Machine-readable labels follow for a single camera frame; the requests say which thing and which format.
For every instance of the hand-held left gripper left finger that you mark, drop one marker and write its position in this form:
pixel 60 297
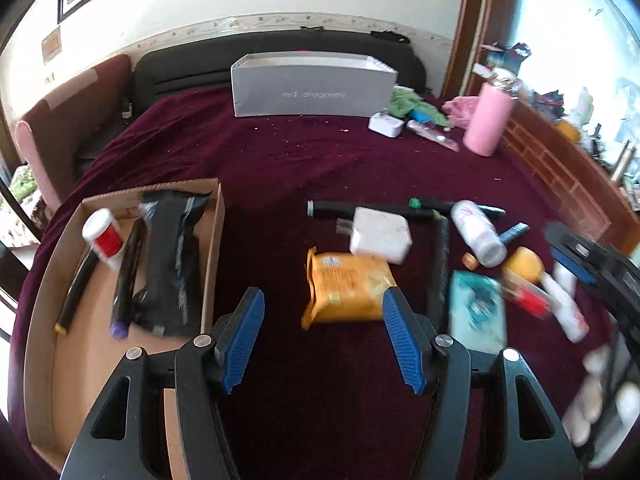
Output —
pixel 245 340

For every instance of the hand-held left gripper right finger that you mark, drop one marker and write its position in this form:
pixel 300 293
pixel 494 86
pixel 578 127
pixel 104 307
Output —
pixel 402 345

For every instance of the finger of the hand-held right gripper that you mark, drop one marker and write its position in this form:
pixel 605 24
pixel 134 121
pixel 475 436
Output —
pixel 575 265

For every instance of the white tube red band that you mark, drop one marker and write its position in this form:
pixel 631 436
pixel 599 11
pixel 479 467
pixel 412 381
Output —
pixel 565 310

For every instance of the yellow round jar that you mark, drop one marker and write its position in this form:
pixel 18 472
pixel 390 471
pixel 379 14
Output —
pixel 522 265

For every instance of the blue black pen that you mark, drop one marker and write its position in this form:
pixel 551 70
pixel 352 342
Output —
pixel 514 232

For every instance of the yellow snack packet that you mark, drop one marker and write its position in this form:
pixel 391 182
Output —
pixel 345 290

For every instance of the teal tissue packet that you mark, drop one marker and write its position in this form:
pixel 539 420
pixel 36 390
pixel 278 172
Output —
pixel 475 310

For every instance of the black marker yellow end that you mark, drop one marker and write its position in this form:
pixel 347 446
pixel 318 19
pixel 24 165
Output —
pixel 80 285
pixel 440 270

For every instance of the white spray bottle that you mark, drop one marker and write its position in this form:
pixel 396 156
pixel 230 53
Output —
pixel 477 237

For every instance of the small orange cap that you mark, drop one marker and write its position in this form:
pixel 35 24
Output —
pixel 470 260

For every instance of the white power adapter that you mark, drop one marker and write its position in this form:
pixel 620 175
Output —
pixel 380 237

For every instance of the black marker green end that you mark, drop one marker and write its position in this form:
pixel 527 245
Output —
pixel 416 203

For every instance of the black marker white ends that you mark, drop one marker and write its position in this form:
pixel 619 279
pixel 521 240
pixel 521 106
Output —
pixel 330 207

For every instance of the brown cardboard box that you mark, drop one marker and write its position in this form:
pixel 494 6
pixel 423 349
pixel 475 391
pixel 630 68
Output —
pixel 75 360

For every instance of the person's right hand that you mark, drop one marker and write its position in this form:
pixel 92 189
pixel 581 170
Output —
pixel 590 400

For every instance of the wooden sideboard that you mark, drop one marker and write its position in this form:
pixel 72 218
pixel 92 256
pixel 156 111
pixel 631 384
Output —
pixel 560 175

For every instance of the black foil packet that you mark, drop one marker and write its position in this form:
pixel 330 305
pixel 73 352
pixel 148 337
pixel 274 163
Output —
pixel 170 260

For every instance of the metal flask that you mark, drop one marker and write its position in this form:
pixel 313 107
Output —
pixel 622 160

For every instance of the black marker purple end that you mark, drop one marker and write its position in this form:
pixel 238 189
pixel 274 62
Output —
pixel 125 280

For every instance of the yellow item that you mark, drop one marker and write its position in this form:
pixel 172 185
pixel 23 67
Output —
pixel 567 130

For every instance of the pink water bottle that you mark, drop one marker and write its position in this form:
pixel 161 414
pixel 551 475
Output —
pixel 487 120

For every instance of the white bottle red label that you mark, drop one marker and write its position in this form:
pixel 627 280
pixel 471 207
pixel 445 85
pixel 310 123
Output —
pixel 105 240

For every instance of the toothpaste tube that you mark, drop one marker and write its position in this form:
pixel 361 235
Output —
pixel 432 135

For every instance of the pink cloth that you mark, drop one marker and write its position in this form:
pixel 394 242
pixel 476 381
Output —
pixel 460 107

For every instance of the small blue tube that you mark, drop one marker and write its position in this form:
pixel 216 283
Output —
pixel 420 117

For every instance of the small white charger plug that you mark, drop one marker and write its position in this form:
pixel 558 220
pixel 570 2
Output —
pixel 385 125

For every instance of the blue printed carton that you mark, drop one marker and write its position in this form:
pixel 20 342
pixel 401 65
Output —
pixel 510 52

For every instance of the green cloth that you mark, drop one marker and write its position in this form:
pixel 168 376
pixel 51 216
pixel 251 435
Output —
pixel 405 102

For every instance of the grey shoe box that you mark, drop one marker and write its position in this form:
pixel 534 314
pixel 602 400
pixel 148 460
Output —
pixel 310 92

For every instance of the floral cloth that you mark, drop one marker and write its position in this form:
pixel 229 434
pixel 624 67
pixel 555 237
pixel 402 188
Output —
pixel 17 185

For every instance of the black padded headboard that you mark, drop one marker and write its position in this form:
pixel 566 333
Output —
pixel 190 70

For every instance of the pink brown armchair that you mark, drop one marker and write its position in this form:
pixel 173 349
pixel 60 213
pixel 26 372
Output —
pixel 60 125

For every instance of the wooden window frame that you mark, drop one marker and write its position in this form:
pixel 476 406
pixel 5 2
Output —
pixel 465 25

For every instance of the small wall plaque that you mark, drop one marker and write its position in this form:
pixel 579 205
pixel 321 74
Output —
pixel 51 46

